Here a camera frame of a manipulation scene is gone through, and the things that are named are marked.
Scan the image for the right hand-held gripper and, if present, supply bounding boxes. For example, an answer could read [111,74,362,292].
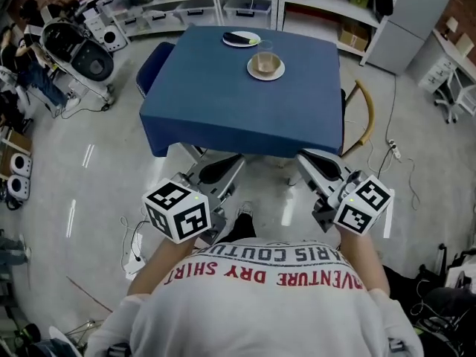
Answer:
[296,149,395,236]

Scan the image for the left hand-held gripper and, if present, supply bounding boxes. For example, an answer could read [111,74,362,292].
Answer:
[142,153,246,245]

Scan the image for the person's black trouser leg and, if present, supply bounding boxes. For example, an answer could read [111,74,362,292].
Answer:
[225,213,258,242]

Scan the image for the white floor speaker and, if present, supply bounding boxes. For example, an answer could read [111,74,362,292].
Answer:
[9,152,33,179]
[6,174,31,202]

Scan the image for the cardboard box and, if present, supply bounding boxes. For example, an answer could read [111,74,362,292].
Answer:
[337,23,370,52]

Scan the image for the white round speaker device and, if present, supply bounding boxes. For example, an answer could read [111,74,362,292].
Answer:
[101,25,126,51]

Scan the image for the white printed shirt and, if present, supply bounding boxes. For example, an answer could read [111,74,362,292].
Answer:
[84,236,425,357]

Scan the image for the person's right forearm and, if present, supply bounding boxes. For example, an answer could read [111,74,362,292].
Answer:
[336,222,391,295]

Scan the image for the white office chair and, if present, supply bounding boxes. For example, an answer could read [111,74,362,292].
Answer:
[433,67,476,125]

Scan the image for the tan bowl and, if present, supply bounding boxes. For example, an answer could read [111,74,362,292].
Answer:
[251,52,282,76]

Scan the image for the clear drinking glass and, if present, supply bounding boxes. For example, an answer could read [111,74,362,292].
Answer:
[256,39,278,73]

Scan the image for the white shelf unit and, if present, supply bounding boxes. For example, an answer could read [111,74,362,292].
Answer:
[278,0,407,67]
[88,0,280,39]

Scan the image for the dark floor cable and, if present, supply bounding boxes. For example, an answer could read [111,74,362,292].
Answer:
[376,73,399,175]

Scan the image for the white power strip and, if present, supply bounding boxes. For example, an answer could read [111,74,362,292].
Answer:
[386,138,403,160]

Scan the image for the cream desk box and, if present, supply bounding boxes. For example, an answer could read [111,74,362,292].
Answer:
[454,31,476,58]

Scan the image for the blue padded chair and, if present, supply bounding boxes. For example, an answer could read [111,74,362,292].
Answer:
[135,42,176,100]

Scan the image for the row of clear storage bins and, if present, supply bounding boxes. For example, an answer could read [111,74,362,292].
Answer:
[100,0,273,36]

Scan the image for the person's left forearm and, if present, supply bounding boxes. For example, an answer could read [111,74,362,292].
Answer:
[127,231,199,298]

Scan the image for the black and white machine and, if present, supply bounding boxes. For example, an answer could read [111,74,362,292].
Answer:
[39,16,115,104]

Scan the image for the grey table leg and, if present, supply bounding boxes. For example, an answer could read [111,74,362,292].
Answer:
[179,142,209,167]

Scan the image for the white floor adapter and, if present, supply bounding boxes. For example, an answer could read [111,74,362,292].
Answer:
[123,253,147,281]

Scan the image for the wooden curved-back chair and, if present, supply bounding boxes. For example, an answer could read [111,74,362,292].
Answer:
[341,79,375,158]

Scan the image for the white refrigerator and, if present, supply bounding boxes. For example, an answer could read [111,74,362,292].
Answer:
[366,0,455,77]

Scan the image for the dark purple eggplant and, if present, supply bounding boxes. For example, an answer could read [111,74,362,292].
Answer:
[222,32,258,46]

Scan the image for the white desk with drawers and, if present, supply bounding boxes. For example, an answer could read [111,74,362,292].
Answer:
[404,28,476,126]

